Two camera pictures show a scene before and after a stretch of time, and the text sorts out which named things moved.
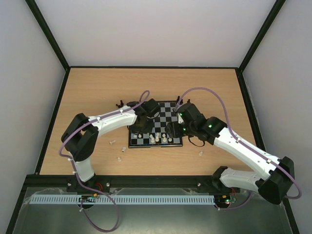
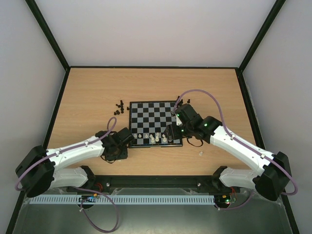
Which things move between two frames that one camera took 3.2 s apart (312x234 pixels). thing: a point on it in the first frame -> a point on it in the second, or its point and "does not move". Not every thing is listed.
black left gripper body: (142, 128) -> (120, 154)
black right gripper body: (171, 129) does not move
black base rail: (126, 182) does not move
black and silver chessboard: (158, 137) does not move
